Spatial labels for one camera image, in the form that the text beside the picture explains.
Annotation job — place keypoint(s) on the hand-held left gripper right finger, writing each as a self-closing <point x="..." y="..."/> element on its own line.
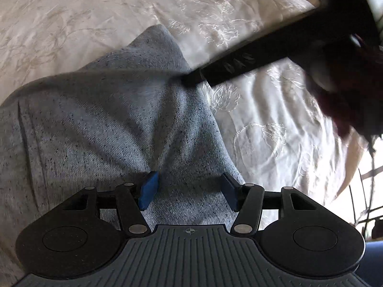
<point x="229" y="190"/>

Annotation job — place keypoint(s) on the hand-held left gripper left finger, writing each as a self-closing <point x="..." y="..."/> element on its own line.
<point x="148" y="189"/>

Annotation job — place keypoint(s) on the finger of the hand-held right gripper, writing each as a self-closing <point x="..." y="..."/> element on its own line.
<point x="254" y="56"/>

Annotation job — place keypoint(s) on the grey speckled pants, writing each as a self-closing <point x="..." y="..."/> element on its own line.
<point x="104" y="125"/>

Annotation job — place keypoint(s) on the person's right forearm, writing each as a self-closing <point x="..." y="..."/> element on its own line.
<point x="350" y="95"/>

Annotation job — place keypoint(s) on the white embroidered bedspread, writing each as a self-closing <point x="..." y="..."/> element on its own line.
<point x="263" y="131"/>

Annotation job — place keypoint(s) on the blue cloth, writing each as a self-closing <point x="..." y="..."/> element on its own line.
<point x="372" y="263"/>

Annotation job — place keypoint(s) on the dark metal frame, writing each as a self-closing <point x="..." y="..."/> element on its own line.
<point x="369" y="203"/>

